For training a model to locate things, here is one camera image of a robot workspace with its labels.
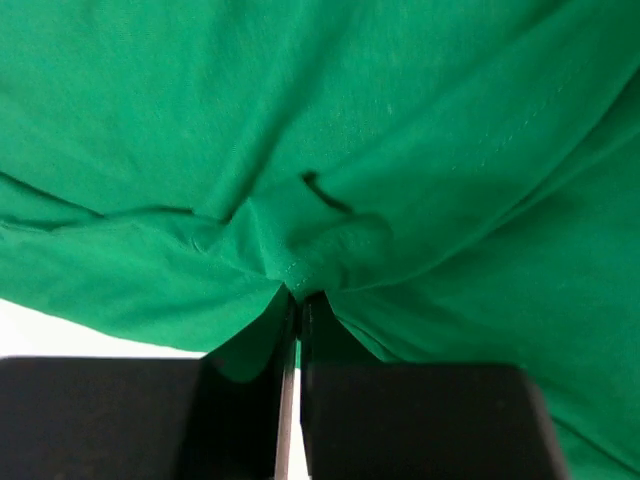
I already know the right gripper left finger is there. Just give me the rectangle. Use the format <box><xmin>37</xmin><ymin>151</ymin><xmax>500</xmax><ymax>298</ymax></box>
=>
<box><xmin>1</xmin><ymin>292</ymin><xmax>296</xmax><ymax>479</ymax></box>

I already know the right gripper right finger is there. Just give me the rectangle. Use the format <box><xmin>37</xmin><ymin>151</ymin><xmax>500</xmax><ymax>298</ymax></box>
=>
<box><xmin>300</xmin><ymin>294</ymin><xmax>568</xmax><ymax>480</ymax></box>

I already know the green t shirt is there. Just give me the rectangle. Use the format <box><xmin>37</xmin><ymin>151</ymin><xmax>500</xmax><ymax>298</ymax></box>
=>
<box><xmin>1</xmin><ymin>1</ymin><xmax>639</xmax><ymax>479</ymax></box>

